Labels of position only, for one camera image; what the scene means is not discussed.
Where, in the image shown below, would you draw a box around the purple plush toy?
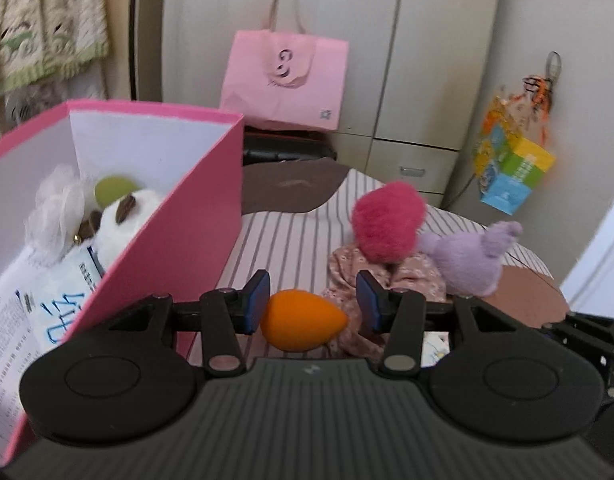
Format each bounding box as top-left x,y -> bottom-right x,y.
418,221 -> 524,296

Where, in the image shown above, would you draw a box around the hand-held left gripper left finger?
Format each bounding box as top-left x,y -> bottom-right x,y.
104,269 -> 272,379

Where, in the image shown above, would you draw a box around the white green fleece robe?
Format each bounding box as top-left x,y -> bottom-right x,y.
0,0 -> 110,97

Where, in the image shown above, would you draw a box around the blue white wipes pack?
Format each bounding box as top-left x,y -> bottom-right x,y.
0,244 -> 108,461

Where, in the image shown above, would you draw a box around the black clothes rack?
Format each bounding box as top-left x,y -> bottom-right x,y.
128,0 -> 144,102

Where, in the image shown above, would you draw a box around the colourful gift bag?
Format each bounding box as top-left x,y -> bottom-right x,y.
474,92 -> 556,209

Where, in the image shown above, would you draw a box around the white mesh gauze bag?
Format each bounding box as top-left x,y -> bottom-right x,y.
26,164 -> 96,267

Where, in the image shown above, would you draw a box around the white brown plush dog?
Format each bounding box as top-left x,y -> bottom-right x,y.
77,187 -> 168,277

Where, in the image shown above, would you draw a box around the pink paper bag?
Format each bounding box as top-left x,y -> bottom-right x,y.
219,0 -> 350,133

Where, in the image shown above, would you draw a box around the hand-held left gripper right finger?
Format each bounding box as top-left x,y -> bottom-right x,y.
356,269 -> 510,377

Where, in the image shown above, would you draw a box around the black wall hook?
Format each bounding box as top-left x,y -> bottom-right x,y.
522,51 -> 562,111

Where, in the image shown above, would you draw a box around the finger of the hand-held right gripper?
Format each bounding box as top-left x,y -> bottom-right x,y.
541,310 -> 614,411

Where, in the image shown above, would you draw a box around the black bag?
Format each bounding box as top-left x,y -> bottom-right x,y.
242,130 -> 338,166

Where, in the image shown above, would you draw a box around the orange makeup sponge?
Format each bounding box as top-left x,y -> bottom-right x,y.
259,289 -> 348,352

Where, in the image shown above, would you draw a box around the grey wardrobe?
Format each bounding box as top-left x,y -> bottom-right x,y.
162,0 -> 502,196

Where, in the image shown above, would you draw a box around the pink cardboard box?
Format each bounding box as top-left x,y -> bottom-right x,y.
0,100 -> 246,468

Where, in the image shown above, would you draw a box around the white fleece pajama pants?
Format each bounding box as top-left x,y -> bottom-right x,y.
0,67 -> 108,143

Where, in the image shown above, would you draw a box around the pink fluffy pompom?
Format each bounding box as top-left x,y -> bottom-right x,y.
351,181 -> 428,264

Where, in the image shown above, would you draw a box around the white door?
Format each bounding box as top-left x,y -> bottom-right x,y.
559,170 -> 614,322

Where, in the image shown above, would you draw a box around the green round toy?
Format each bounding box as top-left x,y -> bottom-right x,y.
94,174 -> 142,209

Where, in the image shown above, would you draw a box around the floral fabric scrunchie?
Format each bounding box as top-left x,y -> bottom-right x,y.
321,246 -> 448,361

